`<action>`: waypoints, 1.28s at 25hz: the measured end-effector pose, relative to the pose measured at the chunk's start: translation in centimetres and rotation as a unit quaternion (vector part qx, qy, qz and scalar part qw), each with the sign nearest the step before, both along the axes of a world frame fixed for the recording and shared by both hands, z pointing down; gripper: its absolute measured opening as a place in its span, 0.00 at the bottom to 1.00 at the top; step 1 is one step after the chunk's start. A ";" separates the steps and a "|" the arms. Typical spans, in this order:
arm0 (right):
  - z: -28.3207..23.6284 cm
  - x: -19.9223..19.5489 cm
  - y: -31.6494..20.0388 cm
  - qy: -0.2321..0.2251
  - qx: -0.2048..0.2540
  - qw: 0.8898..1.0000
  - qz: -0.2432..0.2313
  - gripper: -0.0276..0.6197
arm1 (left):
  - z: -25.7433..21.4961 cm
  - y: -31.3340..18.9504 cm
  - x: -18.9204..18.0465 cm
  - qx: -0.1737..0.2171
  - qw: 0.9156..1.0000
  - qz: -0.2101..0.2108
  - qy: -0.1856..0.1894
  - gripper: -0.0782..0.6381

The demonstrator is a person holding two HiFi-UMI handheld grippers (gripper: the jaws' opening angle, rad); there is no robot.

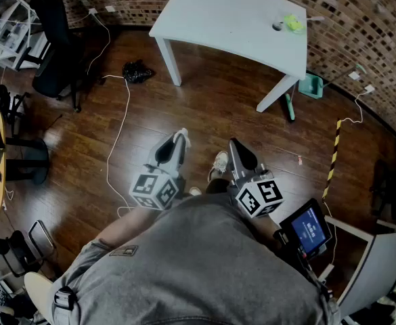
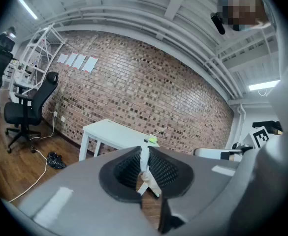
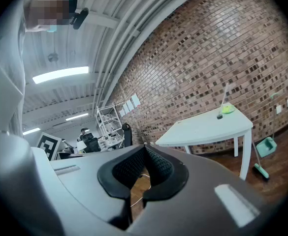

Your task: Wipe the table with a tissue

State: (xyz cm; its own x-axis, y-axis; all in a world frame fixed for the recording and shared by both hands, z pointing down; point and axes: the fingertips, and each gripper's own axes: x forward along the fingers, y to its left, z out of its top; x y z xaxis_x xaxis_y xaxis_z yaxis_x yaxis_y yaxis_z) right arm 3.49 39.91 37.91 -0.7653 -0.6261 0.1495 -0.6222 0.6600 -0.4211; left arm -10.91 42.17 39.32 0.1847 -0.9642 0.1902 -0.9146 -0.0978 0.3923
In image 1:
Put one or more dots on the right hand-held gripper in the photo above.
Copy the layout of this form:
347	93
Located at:
258	196

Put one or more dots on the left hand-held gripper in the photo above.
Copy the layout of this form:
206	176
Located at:
153	190

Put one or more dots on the person's right forearm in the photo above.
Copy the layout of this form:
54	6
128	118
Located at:
265	230

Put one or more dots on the white round table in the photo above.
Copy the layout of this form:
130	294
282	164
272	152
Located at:
224	22

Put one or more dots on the person's right shoe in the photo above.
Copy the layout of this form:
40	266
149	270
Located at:
219	162

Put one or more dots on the person's shoe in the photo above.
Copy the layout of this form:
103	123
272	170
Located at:
195	191
219	162

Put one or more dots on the person's right leg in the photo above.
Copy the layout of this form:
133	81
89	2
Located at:
216	185

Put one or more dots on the person's left shoe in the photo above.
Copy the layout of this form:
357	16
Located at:
195	191

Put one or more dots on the small red floor scrap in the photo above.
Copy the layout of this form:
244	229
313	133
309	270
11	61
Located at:
299	160

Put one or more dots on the green broom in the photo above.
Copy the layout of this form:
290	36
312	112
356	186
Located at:
289	108

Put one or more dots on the yellow black striped floor strip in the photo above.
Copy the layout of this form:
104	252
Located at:
333	157

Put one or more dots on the black plastic bag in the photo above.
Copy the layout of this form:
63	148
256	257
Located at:
136	71

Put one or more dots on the black monitor with blue screen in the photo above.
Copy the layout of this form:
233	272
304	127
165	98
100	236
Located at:
311	230

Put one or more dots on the person's grey shirt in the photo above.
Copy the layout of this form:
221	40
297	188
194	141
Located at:
201	266

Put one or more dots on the black round stool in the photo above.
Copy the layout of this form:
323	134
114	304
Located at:
32	161

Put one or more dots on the small cup of dark liquid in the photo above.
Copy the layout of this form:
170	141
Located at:
278	25

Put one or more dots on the green packet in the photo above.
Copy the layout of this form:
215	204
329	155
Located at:
293	23

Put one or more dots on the long white stick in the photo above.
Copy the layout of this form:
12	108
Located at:
314	19

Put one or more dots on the grey partition panel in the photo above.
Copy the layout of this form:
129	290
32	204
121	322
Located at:
384	266

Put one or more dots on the beige chair seat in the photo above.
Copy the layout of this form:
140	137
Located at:
37	293

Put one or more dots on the white shelf rack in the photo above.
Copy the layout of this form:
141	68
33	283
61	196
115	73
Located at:
4	22

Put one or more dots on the white metal frame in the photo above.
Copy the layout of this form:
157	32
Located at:
350	225

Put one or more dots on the white wall socket plate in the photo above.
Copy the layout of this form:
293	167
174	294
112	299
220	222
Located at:
110	9
353	75

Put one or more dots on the white wall plug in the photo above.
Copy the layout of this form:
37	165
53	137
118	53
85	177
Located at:
369	88
92	11

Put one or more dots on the metal frame chair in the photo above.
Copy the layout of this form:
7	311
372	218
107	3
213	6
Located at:
40	237

